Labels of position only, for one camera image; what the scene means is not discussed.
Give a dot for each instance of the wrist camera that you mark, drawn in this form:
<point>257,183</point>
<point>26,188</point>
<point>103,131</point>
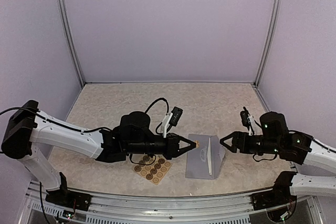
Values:
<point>247,121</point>
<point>171,120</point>

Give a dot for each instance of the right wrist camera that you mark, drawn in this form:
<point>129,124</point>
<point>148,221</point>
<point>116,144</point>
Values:
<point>247,121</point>

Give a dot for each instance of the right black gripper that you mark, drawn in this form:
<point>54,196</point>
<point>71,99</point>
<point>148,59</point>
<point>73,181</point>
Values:
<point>239,136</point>

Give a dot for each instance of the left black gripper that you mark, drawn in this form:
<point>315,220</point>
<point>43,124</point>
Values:
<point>172,147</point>

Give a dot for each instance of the right aluminium frame post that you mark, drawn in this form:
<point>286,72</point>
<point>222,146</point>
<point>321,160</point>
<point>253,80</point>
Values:
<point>268,42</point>

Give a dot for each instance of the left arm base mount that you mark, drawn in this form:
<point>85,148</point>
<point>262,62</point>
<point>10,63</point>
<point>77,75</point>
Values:
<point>69,199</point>

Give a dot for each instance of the grey envelope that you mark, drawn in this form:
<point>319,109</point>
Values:
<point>196,164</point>

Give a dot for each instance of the brown sticker sheet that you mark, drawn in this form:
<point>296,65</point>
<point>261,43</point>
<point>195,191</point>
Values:
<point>152,169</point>

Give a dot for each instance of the left aluminium frame post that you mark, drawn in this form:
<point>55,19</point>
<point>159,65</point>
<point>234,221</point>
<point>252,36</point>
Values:
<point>70,42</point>

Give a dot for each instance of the front aluminium rail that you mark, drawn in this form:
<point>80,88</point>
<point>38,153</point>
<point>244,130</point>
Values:
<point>112,208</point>

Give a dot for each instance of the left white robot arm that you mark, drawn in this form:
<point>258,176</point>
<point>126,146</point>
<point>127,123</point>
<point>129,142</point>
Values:
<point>29,126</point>

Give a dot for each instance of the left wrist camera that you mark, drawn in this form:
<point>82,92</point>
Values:
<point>171,120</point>

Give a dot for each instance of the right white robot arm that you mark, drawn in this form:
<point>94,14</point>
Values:
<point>290,145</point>

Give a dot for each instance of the beige letter sheet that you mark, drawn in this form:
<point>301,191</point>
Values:
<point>209,157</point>

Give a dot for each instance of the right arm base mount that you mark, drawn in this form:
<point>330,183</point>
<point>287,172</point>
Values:
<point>273,199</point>

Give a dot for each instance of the aluminium frame post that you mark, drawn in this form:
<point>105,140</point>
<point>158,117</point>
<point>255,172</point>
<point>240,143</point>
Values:
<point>70,42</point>
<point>268,42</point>

